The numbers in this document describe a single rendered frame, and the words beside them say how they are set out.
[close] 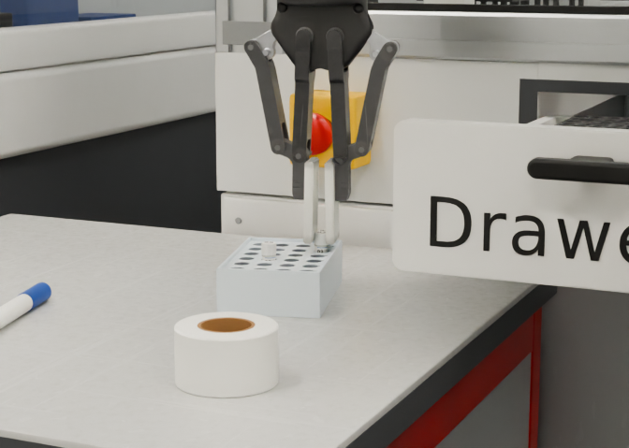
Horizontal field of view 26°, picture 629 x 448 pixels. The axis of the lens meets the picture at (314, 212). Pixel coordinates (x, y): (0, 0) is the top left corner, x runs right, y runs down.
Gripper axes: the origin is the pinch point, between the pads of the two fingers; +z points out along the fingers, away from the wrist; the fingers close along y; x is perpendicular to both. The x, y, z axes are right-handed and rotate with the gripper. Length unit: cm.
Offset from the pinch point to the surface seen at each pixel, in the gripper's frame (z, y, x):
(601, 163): -7.3, -22.2, 23.1
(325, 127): -4.3, 2.0, -14.2
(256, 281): 5.1, 3.7, 9.2
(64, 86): -4, 42, -53
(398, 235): -0.6, -8.3, 16.0
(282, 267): 4.4, 2.1, 6.9
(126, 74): -4, 38, -68
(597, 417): 23.0, -24.4, -14.7
